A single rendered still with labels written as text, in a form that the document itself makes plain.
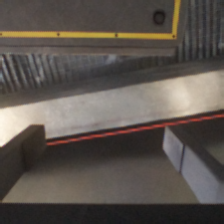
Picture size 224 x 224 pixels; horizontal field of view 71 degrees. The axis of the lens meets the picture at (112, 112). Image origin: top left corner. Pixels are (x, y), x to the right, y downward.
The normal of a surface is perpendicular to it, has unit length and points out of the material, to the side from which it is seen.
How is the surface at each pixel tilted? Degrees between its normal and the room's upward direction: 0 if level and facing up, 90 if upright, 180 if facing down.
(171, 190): 65
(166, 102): 1
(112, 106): 0
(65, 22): 0
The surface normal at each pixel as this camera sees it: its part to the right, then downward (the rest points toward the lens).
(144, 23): 0.00, 0.29
